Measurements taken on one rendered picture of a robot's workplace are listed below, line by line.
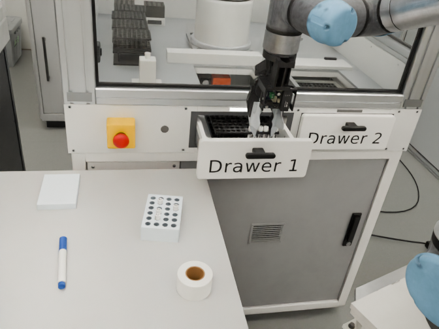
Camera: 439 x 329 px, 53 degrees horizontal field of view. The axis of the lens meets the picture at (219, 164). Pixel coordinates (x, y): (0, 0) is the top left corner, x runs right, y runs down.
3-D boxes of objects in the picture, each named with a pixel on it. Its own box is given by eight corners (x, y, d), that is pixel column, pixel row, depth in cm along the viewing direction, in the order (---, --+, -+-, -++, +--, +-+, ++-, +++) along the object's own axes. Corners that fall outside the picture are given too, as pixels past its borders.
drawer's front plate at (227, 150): (305, 177, 115) (313, 141, 110) (196, 179, 109) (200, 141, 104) (302, 173, 117) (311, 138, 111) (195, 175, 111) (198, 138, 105)
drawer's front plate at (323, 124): (385, 149, 134) (396, 117, 128) (296, 149, 128) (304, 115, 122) (382, 146, 135) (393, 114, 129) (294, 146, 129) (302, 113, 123)
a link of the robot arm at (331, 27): (379, 3, 76) (337, -13, 84) (330, 4, 71) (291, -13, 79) (366, 47, 80) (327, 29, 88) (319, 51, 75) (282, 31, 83)
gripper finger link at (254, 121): (247, 145, 99) (259, 108, 94) (242, 132, 104) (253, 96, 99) (260, 146, 100) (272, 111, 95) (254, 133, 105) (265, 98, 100)
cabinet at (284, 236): (346, 317, 180) (411, 151, 138) (87, 341, 159) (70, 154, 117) (279, 185, 258) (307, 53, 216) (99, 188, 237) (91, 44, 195)
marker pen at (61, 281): (66, 289, 84) (65, 283, 83) (57, 290, 83) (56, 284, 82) (67, 241, 95) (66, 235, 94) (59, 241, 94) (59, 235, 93)
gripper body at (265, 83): (259, 113, 93) (269, 59, 86) (250, 96, 100) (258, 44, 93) (293, 113, 94) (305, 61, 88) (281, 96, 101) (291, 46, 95)
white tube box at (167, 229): (178, 243, 98) (179, 230, 96) (140, 239, 97) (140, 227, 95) (181, 208, 108) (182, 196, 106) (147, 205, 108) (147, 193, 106)
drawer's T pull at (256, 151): (275, 159, 106) (276, 154, 105) (245, 159, 104) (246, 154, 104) (271, 151, 109) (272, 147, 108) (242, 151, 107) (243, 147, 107)
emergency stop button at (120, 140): (129, 149, 111) (129, 136, 109) (113, 149, 110) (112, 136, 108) (129, 143, 114) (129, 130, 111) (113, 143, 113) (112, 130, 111)
